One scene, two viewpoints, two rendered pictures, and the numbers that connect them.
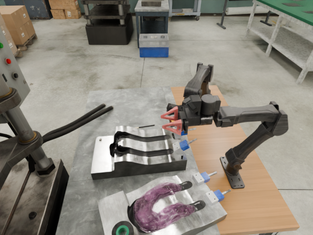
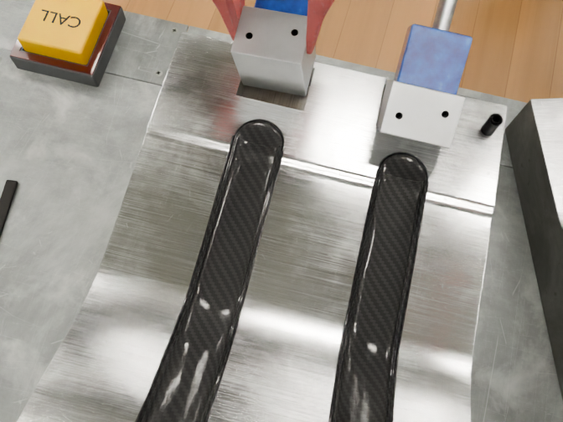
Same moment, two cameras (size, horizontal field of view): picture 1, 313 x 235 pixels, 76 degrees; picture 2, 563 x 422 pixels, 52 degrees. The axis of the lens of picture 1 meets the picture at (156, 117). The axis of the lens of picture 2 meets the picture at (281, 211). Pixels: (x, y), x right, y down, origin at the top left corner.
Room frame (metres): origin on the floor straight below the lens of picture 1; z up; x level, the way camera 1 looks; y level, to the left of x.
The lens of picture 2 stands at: (0.75, 0.12, 1.27)
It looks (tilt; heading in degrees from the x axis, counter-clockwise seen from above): 70 degrees down; 284
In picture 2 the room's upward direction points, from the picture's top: 7 degrees clockwise
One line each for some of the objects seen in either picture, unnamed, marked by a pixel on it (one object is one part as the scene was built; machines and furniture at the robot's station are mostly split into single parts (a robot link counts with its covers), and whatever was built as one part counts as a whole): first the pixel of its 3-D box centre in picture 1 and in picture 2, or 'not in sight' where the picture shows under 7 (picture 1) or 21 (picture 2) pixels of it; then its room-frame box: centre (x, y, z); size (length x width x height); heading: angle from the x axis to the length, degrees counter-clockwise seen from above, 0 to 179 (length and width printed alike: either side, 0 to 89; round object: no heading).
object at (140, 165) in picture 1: (138, 148); (263, 395); (0.75, 0.10, 0.87); 0.50 x 0.26 x 0.14; 97
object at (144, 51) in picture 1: (153, 48); not in sight; (4.17, 0.05, 0.11); 0.61 x 0.41 x 0.22; 89
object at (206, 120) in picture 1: (204, 117); not in sight; (0.63, -0.20, 1.21); 0.07 x 0.06 x 0.07; 95
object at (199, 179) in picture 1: (205, 176); not in sight; (0.57, -0.25, 0.86); 0.13 x 0.05 x 0.05; 114
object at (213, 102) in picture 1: (214, 110); not in sight; (0.62, -0.23, 1.24); 0.12 x 0.09 x 0.12; 94
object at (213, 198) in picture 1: (219, 195); not in sight; (0.48, -0.29, 0.86); 0.13 x 0.05 x 0.05; 114
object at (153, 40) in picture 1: (153, 40); not in sight; (4.17, 0.05, 0.28); 0.61 x 0.41 x 0.15; 89
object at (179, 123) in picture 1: (173, 123); not in sight; (0.60, -0.07, 1.19); 0.09 x 0.07 x 0.07; 95
